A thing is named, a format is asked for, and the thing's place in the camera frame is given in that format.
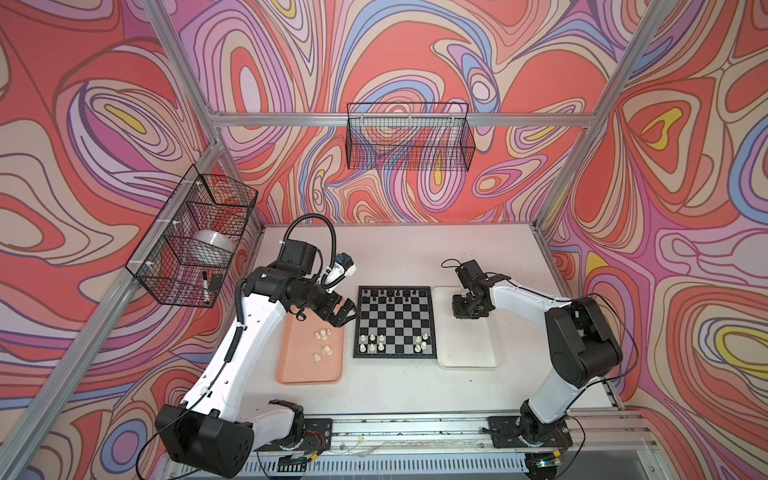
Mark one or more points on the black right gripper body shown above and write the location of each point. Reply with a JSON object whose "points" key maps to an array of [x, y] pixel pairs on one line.
{"points": [[465, 307]]}

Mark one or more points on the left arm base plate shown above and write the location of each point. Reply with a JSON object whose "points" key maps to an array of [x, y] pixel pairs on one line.
{"points": [[313, 437]]}

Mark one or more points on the black marker in basket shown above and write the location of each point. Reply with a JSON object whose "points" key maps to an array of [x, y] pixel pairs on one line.
{"points": [[205, 288]]}

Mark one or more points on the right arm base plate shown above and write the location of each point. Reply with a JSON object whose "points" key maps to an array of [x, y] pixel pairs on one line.
{"points": [[527, 431]]}

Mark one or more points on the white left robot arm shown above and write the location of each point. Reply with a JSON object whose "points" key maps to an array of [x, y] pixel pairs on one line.
{"points": [[205, 431]]}

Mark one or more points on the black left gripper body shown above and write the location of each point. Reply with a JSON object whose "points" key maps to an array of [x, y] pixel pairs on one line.
{"points": [[314, 297]]}

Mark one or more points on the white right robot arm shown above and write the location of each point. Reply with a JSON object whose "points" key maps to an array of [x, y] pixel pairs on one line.
{"points": [[581, 344]]}

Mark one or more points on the black wire basket left wall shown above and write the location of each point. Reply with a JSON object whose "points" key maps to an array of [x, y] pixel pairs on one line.
{"points": [[184, 259]]}

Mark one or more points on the black wire basket back wall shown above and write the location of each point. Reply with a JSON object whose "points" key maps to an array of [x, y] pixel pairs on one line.
{"points": [[409, 136]]}

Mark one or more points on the white plastic tray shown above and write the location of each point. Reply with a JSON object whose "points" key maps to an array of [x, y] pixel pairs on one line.
{"points": [[462, 344]]}

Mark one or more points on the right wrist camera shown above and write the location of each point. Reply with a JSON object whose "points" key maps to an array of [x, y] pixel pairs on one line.
{"points": [[469, 273]]}

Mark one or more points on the pink plastic tray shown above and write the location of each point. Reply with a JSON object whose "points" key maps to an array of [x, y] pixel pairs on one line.
{"points": [[311, 352]]}

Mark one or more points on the white roll in basket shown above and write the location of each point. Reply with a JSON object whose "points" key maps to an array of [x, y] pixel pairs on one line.
{"points": [[209, 248]]}

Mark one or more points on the black white chess board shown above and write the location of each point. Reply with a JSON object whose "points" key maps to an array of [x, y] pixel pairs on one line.
{"points": [[395, 322]]}

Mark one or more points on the black wire basket wall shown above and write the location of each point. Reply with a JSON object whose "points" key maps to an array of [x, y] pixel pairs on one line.
{"points": [[184, 259], [409, 136]]}

